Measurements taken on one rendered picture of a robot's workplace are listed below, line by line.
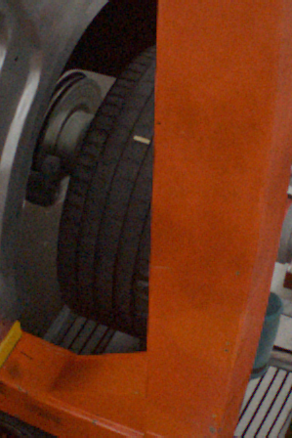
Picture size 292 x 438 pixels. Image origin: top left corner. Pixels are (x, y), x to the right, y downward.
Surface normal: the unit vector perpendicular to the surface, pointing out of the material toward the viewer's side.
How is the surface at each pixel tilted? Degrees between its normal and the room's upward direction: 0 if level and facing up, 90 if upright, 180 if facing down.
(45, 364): 0
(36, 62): 81
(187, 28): 90
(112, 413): 90
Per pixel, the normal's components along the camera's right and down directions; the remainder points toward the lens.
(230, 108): -0.43, 0.65
